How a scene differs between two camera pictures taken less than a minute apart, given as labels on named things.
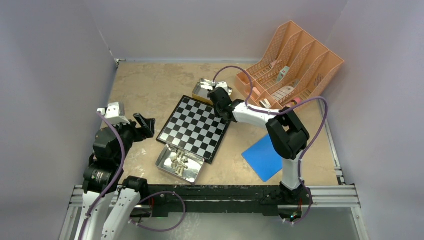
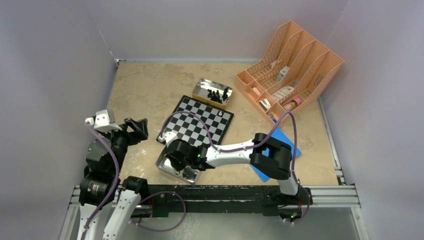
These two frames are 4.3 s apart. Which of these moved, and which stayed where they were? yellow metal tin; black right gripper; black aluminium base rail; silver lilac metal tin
Moved: black right gripper
Stayed: yellow metal tin; silver lilac metal tin; black aluminium base rail
